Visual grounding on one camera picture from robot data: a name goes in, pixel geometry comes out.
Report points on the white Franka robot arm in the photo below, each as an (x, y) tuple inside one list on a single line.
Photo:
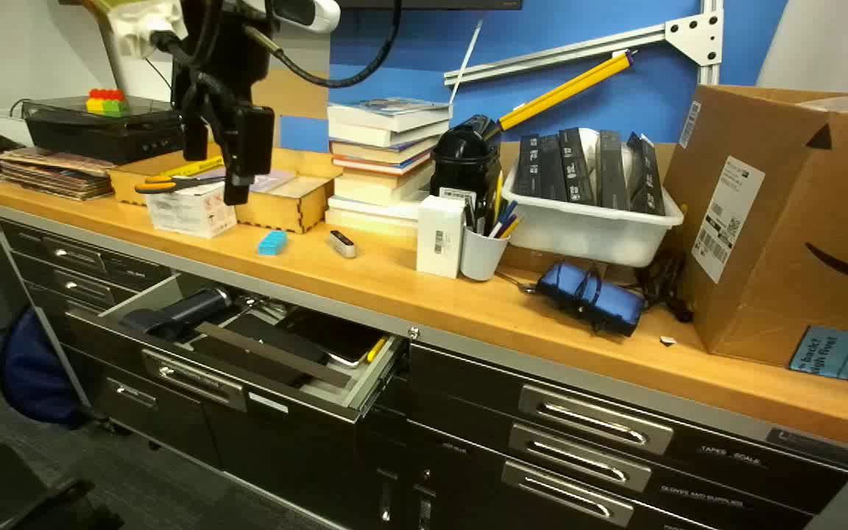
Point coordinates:
[(139, 24)]

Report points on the tiny white scrap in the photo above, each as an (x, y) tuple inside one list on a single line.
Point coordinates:
[(667, 340)]

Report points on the black flat case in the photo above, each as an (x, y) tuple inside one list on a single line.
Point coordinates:
[(183, 312)]

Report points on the grey cover book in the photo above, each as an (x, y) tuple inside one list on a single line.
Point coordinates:
[(393, 111)]

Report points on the small white printed box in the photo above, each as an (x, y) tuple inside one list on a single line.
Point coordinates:
[(192, 211)]

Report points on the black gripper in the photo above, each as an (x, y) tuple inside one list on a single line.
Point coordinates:
[(228, 68)]

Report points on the white plastic bin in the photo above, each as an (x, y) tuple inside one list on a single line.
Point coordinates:
[(591, 228)]

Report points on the dark brown wooden strip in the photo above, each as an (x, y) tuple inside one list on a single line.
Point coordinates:
[(262, 355)]

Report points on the dark blue bag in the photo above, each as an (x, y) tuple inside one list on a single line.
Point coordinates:
[(37, 373)]

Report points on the tall white carton box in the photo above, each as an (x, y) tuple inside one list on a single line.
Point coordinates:
[(439, 237)]

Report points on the aluminium bracket rail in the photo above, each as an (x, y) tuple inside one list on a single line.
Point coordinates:
[(591, 44)]

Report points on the laser cut wooden box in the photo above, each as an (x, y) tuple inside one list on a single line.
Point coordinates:
[(287, 200)]

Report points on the black ribbed panel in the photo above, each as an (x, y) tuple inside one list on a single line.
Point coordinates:
[(576, 164), (646, 172), (610, 168), (533, 164)]

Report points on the open grey metal drawer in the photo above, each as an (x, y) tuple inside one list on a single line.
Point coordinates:
[(247, 377)]

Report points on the stack of dark boards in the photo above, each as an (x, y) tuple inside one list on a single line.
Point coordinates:
[(50, 172)]

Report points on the black floor object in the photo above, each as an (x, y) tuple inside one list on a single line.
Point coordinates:
[(13, 489)]

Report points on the long yellow bar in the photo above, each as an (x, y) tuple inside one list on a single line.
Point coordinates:
[(567, 90)]

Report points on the large brown cardboard box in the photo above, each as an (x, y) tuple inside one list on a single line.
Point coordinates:
[(797, 225)]

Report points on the black flat machine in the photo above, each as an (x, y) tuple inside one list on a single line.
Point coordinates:
[(102, 130)]

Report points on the red brown book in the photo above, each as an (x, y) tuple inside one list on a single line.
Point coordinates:
[(381, 153)]

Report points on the thick white book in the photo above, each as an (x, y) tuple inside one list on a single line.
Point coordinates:
[(384, 133)]

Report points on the blue pen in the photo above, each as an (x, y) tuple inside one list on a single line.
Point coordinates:
[(504, 217)]

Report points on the black tablet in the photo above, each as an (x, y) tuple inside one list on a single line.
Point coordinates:
[(336, 337)]

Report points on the yellow pencil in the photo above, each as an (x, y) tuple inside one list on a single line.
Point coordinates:
[(379, 348), (495, 199)]

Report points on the blue sticky note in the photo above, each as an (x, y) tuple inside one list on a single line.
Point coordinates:
[(828, 351)]

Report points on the black bulky device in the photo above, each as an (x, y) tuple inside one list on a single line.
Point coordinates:
[(467, 158)]

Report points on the small silver metal clip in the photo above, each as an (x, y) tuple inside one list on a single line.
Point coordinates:
[(342, 242)]

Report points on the shallow wooden tray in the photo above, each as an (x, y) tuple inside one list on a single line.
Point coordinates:
[(134, 174)]

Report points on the white pen cup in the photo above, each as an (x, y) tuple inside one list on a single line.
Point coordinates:
[(482, 253)]

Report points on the colourful toy brick stack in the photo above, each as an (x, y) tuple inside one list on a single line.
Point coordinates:
[(103, 102)]

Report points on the blue and black pouch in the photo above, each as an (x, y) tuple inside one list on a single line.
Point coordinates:
[(591, 296)]

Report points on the white flat book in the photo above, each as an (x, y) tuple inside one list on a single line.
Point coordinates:
[(370, 212)]

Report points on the yellow black hand tool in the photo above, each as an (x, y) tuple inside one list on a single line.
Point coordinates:
[(174, 178)]

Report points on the beige thick book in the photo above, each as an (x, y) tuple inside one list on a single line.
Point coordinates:
[(379, 183)]

